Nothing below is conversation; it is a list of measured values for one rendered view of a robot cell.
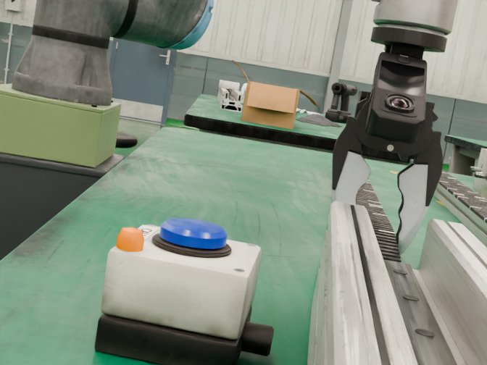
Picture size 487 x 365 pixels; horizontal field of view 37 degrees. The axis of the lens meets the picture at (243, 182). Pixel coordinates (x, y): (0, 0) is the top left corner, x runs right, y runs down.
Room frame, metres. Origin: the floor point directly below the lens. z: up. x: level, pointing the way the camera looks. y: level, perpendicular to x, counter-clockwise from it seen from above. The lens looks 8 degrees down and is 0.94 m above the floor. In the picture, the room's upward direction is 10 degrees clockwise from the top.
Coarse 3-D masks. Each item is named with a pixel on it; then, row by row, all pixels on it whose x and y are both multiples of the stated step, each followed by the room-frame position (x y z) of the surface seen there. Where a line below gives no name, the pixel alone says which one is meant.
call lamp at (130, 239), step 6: (126, 228) 0.39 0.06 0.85; (132, 228) 0.39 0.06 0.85; (120, 234) 0.39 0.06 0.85; (126, 234) 0.39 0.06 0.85; (132, 234) 0.39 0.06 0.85; (138, 234) 0.39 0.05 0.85; (120, 240) 0.39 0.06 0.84; (126, 240) 0.39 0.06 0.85; (132, 240) 0.39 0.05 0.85; (138, 240) 0.39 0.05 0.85; (120, 246) 0.39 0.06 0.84; (126, 246) 0.39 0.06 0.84; (132, 246) 0.39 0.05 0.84; (138, 246) 0.39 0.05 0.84
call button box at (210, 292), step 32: (128, 256) 0.38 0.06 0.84; (160, 256) 0.39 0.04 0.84; (192, 256) 0.40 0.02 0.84; (224, 256) 0.41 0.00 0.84; (256, 256) 0.43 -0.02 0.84; (128, 288) 0.38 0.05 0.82; (160, 288) 0.38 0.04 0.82; (192, 288) 0.38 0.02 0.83; (224, 288) 0.38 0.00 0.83; (128, 320) 0.39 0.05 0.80; (160, 320) 0.38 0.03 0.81; (192, 320) 0.38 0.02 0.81; (224, 320) 0.38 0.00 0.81; (128, 352) 0.38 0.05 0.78; (160, 352) 0.38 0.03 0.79; (192, 352) 0.38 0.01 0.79; (224, 352) 0.38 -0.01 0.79; (256, 352) 0.41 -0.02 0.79
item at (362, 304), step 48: (336, 240) 0.39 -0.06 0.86; (432, 240) 0.49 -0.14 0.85; (336, 288) 0.30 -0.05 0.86; (384, 288) 0.30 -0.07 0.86; (432, 288) 0.46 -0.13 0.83; (480, 288) 0.34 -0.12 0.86; (336, 336) 0.24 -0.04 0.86; (384, 336) 0.24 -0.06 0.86; (432, 336) 0.33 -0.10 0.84; (480, 336) 0.32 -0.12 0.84
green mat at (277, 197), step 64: (128, 192) 0.89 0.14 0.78; (192, 192) 0.97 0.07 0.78; (256, 192) 1.06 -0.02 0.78; (320, 192) 1.17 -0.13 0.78; (384, 192) 1.31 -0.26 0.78; (64, 256) 0.56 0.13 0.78; (320, 256) 0.71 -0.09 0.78; (0, 320) 0.41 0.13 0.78; (64, 320) 0.42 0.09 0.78; (256, 320) 0.48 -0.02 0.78
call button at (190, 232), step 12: (168, 228) 0.41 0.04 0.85; (180, 228) 0.41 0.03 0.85; (192, 228) 0.41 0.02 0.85; (204, 228) 0.41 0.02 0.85; (216, 228) 0.42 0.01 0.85; (168, 240) 0.41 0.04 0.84; (180, 240) 0.40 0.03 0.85; (192, 240) 0.40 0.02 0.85; (204, 240) 0.40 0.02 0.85; (216, 240) 0.41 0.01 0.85
